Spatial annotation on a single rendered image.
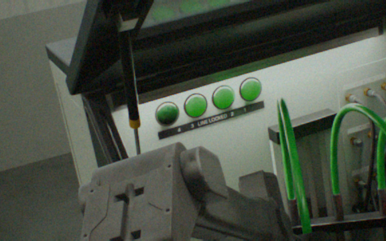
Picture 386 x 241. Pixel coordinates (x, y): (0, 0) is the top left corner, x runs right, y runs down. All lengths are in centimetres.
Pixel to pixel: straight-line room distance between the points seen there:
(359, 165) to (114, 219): 118
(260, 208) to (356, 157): 80
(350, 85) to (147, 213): 111
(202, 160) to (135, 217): 8
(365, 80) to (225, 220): 94
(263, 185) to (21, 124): 423
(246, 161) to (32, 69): 366
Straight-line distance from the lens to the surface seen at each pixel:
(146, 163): 61
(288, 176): 152
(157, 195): 57
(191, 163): 60
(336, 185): 154
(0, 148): 525
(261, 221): 90
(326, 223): 157
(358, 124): 168
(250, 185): 106
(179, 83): 143
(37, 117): 521
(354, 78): 164
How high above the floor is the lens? 186
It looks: 20 degrees down
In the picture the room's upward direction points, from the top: 10 degrees counter-clockwise
